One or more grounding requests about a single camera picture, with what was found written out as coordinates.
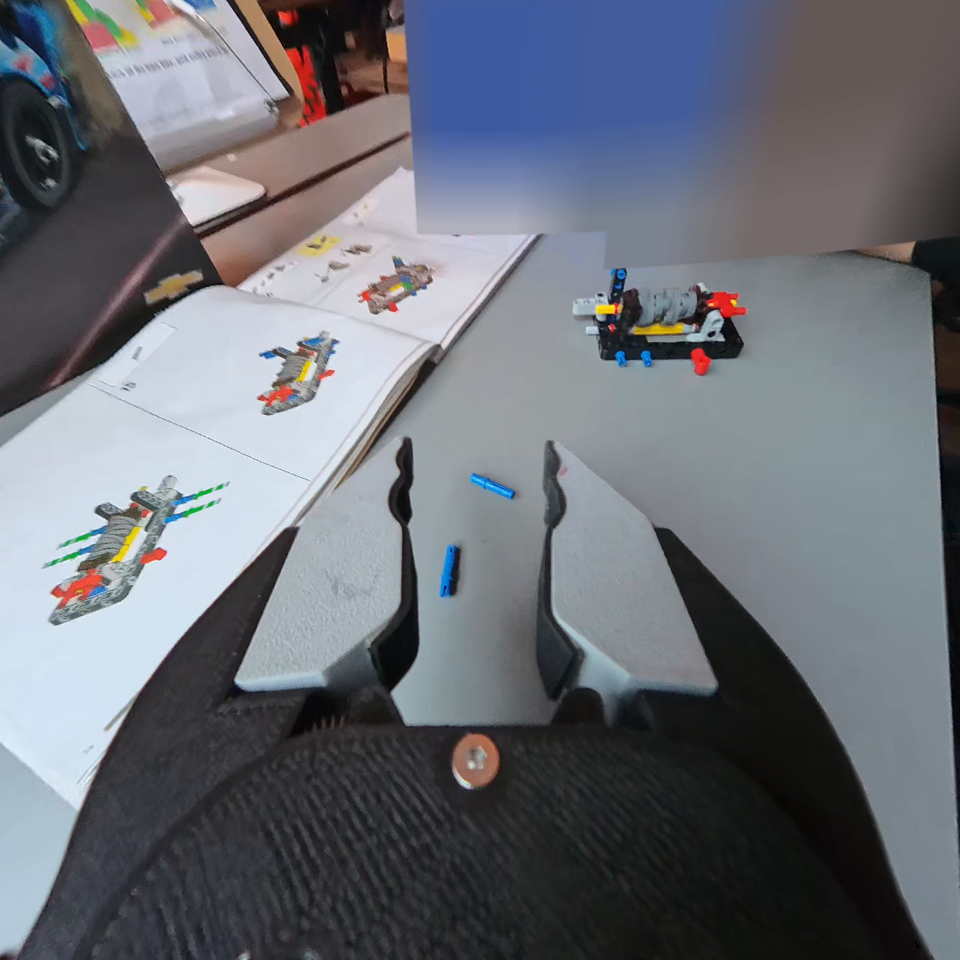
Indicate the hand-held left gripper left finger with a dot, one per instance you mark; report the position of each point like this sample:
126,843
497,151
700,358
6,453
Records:
337,577

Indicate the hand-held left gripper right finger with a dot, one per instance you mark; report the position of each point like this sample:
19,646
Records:
622,592

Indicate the blue lego pin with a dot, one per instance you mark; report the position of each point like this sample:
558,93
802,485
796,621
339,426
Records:
493,486
449,570

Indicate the black lego frame assembly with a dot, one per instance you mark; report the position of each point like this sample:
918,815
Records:
667,307

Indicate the person's right forearm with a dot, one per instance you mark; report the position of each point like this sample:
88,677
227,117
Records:
941,262

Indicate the lego instruction booklet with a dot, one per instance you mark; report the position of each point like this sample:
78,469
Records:
187,360

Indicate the black lego set box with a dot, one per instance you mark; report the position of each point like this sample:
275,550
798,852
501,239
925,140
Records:
75,262

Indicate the white flat device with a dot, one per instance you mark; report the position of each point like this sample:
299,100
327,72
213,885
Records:
217,195

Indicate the grey side table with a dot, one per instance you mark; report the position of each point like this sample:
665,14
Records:
300,157

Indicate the orange black patterned item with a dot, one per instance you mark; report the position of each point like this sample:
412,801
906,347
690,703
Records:
307,67

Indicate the printed paper sheet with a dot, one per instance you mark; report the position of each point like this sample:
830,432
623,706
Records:
195,75

